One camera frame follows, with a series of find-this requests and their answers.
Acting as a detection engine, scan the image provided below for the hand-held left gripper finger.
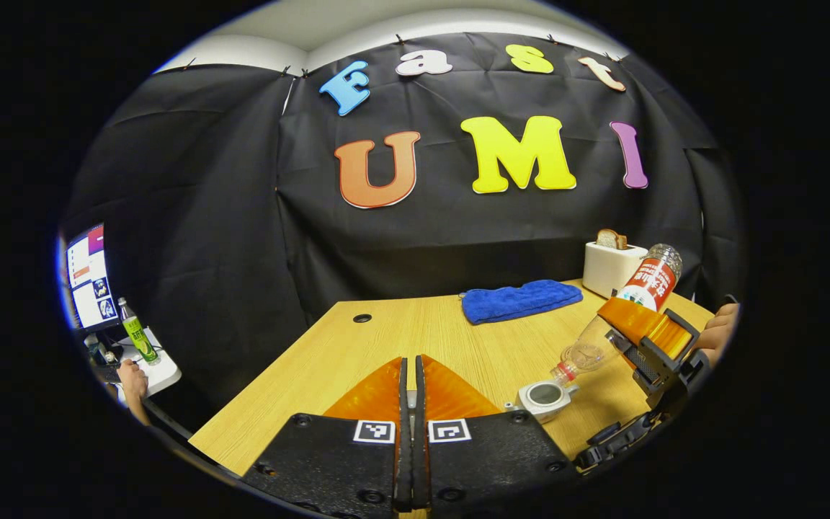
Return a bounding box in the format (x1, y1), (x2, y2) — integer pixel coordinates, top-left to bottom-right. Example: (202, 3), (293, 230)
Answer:
(242, 356), (411, 516)
(414, 354), (583, 516)

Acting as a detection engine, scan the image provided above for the clear plastic water bottle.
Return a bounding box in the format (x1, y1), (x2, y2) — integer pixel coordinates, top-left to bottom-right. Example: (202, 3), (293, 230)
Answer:
(550, 244), (684, 386)

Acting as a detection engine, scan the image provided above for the white square teacup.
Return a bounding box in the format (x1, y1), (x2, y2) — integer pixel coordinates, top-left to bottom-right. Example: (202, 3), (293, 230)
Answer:
(505, 380), (580, 425)

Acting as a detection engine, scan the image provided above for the green drink bottle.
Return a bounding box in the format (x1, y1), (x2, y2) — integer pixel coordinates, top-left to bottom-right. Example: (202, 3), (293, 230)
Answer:
(118, 297), (159, 364)

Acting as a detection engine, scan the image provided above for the white toaster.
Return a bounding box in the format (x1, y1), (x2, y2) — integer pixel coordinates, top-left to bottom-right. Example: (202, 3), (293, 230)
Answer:
(582, 242), (650, 299)

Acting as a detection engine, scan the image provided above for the blue towel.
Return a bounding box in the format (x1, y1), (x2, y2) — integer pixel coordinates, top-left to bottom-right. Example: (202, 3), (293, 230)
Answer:
(460, 280), (584, 325)

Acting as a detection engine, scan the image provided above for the black backdrop cloth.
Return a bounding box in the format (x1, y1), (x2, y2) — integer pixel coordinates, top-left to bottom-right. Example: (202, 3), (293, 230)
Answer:
(62, 32), (744, 376)

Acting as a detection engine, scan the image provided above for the white side table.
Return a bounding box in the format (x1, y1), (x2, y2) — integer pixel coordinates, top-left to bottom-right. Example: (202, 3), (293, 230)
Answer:
(94, 328), (182, 402)

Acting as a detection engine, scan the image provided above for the computer monitor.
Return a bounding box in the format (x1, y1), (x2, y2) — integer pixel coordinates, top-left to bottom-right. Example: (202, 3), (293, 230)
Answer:
(62, 223), (119, 331)

